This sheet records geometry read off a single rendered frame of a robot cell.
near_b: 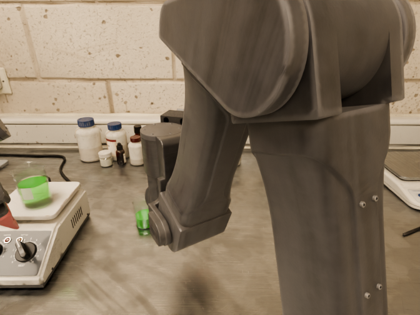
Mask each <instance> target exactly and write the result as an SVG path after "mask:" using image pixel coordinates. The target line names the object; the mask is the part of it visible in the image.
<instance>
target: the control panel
mask: <svg viewBox="0 0 420 315"><path fill-rule="evenodd" d="M50 236H51V231H0V244H1V246H2V253H1V254H0V276H37V275H38V272H39V269H40V267H41V263H42V260H43V257H44V253H45V251H46V248H47V245H48V242H49V238H50ZM6 238H10V240H9V242H5V239H6ZM18 238H22V241H21V242H23V243H27V242H31V243H34V244H35V245H36V248H37V250H36V253H35V255H34V257H33V258H32V259H30V260H29V261H26V262H19V261H17V260H16V258H15V252H16V250H17V248H16V246H15V243H16V241H17V239H18Z"/></svg>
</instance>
